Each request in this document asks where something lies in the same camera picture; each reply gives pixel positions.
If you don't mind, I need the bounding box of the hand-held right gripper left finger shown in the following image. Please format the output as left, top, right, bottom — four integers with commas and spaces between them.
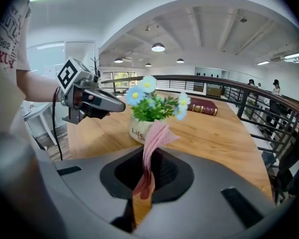
100, 147, 146, 199

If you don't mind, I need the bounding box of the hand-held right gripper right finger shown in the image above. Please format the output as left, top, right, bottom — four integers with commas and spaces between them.
150, 147, 194, 204

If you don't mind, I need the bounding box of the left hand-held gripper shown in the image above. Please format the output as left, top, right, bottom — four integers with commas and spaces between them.
56, 56, 127, 125

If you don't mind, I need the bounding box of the potted plant with blue flowers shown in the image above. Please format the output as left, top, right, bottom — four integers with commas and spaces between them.
125, 75, 191, 145

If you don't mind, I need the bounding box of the pink cloth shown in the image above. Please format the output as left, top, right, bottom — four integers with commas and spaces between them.
133, 121, 180, 200

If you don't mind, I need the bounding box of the person's left forearm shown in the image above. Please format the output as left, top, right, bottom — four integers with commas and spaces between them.
16, 69, 62, 103

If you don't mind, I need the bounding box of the person's left hand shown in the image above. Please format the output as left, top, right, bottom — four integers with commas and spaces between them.
74, 89, 94, 107

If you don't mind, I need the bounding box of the window with green view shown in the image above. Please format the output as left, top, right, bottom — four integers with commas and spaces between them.
113, 72, 137, 95

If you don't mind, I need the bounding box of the black coat rack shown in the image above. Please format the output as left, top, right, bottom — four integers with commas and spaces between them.
90, 56, 102, 77

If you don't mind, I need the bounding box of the white side shelf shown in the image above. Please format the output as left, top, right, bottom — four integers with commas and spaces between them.
23, 102, 58, 146

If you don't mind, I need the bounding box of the dark red hardcover book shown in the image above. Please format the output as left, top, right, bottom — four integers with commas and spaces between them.
186, 97, 219, 117

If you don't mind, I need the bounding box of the large dome pendant lamp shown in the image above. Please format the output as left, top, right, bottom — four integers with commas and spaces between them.
151, 42, 166, 53

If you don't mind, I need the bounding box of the black chair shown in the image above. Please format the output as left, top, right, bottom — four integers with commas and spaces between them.
274, 108, 299, 205

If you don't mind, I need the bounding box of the white printed t-shirt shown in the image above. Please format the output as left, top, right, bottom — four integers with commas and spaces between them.
0, 0, 32, 139

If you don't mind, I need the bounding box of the ceiling air conditioner unit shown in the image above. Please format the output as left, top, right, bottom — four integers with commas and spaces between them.
270, 55, 299, 64

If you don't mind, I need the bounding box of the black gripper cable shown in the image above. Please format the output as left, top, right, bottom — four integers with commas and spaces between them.
52, 86, 64, 161

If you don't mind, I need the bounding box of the white wall shelf with vases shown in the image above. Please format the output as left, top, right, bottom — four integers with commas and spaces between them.
194, 67, 223, 79

